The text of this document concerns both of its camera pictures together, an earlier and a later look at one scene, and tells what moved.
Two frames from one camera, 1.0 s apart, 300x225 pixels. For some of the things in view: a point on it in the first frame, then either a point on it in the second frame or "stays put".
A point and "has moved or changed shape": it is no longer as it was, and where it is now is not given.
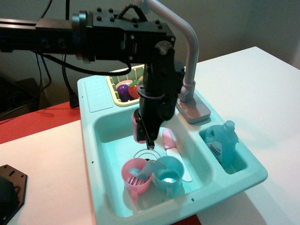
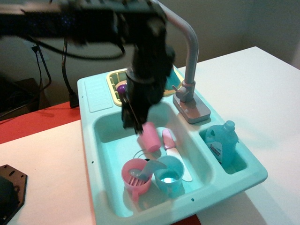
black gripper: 156,108 to 144,87
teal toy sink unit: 192,168 stays put
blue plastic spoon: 146,172 stays put
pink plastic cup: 135,130 has moved or changed shape
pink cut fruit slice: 127,82 stays put
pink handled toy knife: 170,146 stays put
